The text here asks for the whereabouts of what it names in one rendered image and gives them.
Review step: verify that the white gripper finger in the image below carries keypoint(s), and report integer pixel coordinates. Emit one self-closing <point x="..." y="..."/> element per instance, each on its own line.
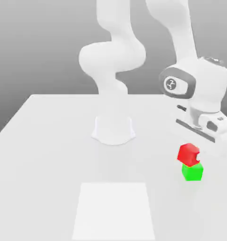
<point x="198" y="157"/>

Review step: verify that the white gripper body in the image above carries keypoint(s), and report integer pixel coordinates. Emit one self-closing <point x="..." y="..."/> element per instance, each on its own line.
<point x="204" y="140"/>

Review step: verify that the small red cube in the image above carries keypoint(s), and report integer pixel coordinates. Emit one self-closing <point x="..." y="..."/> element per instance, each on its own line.
<point x="187" y="154"/>

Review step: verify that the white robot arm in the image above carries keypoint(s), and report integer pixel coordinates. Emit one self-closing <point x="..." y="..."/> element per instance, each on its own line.
<point x="113" y="56"/>

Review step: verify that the small green cube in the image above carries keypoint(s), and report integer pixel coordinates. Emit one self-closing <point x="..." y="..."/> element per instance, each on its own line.
<point x="192" y="172"/>

